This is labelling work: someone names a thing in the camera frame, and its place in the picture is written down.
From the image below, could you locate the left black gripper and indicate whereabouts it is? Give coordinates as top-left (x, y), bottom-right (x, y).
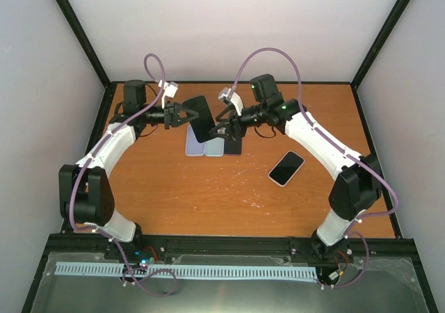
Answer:
top-left (140, 100), bottom-right (198, 129)

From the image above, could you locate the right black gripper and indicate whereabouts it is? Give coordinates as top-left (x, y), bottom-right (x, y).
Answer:
top-left (209, 103), bottom-right (266, 141)

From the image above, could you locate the purple phone black screen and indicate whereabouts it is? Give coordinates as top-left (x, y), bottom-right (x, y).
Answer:
top-left (224, 139), bottom-right (242, 156)

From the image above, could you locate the light blue phone case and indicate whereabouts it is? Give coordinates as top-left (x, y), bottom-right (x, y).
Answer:
top-left (204, 137), bottom-right (225, 157)

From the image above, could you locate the lilac phone case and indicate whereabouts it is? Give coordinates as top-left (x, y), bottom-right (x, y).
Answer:
top-left (185, 125), bottom-right (204, 157)

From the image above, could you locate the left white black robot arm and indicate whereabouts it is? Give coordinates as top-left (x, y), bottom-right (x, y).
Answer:
top-left (58, 80), bottom-right (199, 259)

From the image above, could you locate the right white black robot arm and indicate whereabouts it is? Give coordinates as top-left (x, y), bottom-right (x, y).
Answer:
top-left (211, 74), bottom-right (382, 261)

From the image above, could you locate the phone in white case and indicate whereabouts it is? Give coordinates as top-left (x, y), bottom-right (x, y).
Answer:
top-left (268, 151), bottom-right (305, 187)

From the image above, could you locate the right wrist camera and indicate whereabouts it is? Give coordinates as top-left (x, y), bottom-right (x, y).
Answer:
top-left (218, 87), bottom-right (244, 116)

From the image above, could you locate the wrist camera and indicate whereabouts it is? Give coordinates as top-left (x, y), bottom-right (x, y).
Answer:
top-left (218, 87), bottom-right (244, 116)
top-left (158, 80), bottom-right (179, 109)

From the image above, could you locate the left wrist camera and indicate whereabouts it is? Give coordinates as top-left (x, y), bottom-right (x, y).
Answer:
top-left (158, 80), bottom-right (179, 109)

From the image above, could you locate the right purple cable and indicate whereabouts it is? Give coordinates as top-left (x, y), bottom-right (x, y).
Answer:
top-left (232, 47), bottom-right (399, 289)

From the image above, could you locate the purple cable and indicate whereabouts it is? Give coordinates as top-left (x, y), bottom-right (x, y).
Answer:
top-left (68, 54), bottom-right (178, 297)
top-left (232, 47), bottom-right (399, 289)

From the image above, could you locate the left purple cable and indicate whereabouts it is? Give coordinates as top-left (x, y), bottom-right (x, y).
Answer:
top-left (68, 54), bottom-right (178, 297)

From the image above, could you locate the black enclosure frame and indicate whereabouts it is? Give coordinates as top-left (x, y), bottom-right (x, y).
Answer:
top-left (22, 0), bottom-right (437, 312)

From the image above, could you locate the black mounting rail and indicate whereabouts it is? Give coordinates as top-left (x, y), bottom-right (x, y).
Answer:
top-left (44, 233), bottom-right (417, 266)

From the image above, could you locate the light blue cable duct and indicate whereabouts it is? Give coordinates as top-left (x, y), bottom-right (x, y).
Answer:
top-left (54, 262), bottom-right (317, 282)

